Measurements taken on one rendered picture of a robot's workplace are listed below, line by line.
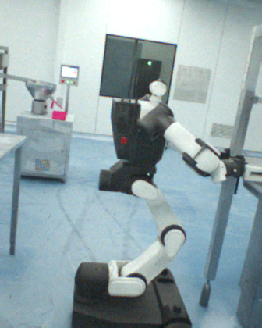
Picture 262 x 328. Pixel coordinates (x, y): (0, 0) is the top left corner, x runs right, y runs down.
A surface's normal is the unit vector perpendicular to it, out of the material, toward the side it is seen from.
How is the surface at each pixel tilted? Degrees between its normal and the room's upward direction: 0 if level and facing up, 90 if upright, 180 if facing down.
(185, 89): 90
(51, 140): 89
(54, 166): 90
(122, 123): 90
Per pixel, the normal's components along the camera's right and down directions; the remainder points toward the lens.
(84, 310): 0.14, -0.96
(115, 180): 0.12, 0.25
